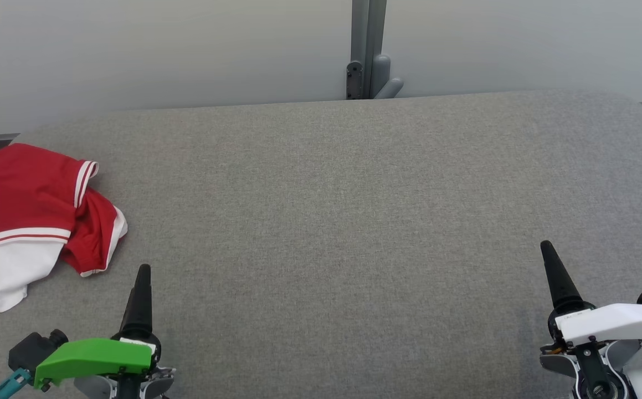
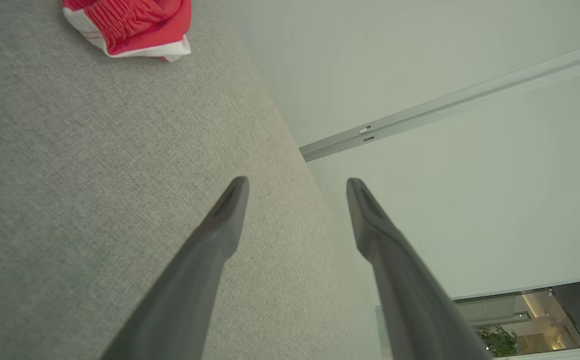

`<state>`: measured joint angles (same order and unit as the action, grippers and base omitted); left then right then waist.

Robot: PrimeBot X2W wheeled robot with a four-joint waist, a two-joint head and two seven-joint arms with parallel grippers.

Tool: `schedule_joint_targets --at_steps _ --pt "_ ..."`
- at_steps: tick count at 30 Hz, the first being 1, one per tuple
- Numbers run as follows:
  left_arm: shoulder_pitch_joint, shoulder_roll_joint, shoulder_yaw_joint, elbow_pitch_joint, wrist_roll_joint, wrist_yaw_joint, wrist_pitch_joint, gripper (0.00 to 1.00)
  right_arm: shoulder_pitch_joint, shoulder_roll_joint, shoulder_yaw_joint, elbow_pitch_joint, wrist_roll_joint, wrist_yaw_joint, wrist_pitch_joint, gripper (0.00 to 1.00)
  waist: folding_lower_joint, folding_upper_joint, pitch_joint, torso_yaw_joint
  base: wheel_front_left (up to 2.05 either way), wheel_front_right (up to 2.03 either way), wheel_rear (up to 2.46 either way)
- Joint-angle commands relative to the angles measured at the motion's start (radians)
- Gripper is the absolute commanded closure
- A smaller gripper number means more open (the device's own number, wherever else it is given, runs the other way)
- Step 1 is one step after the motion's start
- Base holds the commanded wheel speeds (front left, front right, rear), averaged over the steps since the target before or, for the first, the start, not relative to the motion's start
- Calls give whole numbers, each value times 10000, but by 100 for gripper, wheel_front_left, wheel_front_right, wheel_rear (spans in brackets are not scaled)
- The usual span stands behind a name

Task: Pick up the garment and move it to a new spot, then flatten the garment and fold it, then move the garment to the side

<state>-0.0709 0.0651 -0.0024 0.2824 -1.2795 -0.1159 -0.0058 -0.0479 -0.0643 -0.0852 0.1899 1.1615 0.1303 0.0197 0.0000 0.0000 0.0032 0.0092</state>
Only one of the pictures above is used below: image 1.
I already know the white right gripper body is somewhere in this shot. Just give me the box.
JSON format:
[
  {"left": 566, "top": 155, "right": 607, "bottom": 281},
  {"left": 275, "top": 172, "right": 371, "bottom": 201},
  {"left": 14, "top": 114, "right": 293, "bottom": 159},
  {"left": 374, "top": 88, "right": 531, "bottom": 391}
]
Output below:
[{"left": 540, "top": 303, "right": 642, "bottom": 399}]

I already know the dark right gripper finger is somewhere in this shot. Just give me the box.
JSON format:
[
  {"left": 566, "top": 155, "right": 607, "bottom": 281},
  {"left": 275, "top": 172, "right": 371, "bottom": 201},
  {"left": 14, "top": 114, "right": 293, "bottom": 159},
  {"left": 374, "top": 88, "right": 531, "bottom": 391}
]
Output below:
[{"left": 540, "top": 239, "right": 596, "bottom": 329}]

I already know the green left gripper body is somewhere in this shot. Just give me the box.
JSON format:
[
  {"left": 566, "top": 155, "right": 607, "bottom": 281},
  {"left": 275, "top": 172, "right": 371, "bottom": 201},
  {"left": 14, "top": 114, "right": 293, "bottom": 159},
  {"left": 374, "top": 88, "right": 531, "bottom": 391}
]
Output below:
[{"left": 34, "top": 337, "right": 176, "bottom": 399}]

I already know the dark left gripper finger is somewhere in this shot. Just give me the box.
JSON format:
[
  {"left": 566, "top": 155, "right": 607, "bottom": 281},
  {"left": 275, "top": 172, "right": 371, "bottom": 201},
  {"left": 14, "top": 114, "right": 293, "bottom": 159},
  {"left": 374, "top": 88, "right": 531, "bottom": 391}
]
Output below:
[{"left": 111, "top": 264, "right": 162, "bottom": 349}]

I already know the red and white garment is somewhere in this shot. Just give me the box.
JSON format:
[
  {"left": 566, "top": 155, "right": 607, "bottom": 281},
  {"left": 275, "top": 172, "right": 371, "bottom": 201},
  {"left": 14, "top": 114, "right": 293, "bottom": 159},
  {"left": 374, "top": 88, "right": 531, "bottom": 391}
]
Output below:
[{"left": 0, "top": 188, "right": 129, "bottom": 314}]

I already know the teal cable connector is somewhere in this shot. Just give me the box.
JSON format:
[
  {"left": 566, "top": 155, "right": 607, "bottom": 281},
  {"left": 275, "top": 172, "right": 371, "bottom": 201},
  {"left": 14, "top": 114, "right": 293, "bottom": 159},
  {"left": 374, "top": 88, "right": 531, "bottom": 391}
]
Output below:
[{"left": 0, "top": 369, "right": 32, "bottom": 399}]

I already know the dark metal bracket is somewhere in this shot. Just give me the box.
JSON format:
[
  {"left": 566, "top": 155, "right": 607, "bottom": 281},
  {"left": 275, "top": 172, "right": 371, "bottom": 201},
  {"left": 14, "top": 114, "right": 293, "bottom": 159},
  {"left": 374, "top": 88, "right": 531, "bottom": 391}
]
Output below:
[{"left": 346, "top": 61, "right": 364, "bottom": 100}]

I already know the grey vertical wall post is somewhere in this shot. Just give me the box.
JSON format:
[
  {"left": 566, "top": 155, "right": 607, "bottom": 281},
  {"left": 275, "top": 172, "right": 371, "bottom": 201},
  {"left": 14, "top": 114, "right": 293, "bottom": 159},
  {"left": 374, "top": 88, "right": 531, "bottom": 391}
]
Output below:
[{"left": 351, "top": 0, "right": 388, "bottom": 100}]

